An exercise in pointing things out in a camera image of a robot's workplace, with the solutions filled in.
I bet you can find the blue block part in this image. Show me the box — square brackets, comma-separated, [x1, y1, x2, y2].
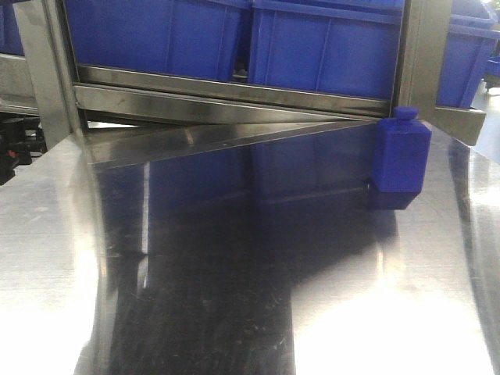
[369, 106, 432, 210]

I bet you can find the stainless steel shelf rack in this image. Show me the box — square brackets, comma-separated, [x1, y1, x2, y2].
[13, 1, 485, 145]

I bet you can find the blue plastic bin left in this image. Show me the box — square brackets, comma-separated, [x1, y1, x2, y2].
[65, 1, 250, 81]

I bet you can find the blue plastic bin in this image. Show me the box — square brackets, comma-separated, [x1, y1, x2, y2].
[436, 23, 499, 109]
[65, 1, 250, 81]
[248, 1, 402, 100]

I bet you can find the blue plastic bin middle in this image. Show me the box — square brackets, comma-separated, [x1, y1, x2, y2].
[248, 1, 402, 100]

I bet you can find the black equipment with red button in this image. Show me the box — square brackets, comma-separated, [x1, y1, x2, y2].
[1, 116, 48, 185]

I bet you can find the blue plastic bin right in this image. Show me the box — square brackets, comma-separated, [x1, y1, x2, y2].
[436, 23, 499, 109]

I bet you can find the blue bin far left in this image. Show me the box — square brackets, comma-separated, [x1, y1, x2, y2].
[1, 1, 24, 55]

